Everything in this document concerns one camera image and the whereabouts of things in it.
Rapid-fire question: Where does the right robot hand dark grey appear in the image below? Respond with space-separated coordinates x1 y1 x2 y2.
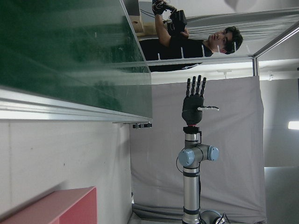
181 75 220 125

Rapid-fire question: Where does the pink plastic basket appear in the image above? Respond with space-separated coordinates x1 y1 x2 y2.
0 186 97 224

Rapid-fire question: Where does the grey cloth backdrop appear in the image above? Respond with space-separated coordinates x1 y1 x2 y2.
129 76 267 222

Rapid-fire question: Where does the person in black shirt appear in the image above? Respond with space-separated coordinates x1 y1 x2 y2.
140 4 243 73

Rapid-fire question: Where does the black handheld device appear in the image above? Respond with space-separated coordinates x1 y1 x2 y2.
167 9 189 37

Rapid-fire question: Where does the grey pleated curtain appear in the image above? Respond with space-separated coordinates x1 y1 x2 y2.
186 7 299 56

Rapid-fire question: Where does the cardboard box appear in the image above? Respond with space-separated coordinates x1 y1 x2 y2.
129 14 159 37

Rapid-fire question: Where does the black teleoperation glove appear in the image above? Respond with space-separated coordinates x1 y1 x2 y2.
151 0 177 16

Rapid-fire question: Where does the green conveyor belt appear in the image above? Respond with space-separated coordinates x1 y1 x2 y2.
0 0 154 126
0 0 153 117

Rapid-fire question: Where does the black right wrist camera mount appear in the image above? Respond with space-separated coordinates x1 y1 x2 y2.
183 125 202 134

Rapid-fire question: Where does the aluminium cage frame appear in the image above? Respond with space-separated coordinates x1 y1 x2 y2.
149 23 299 77

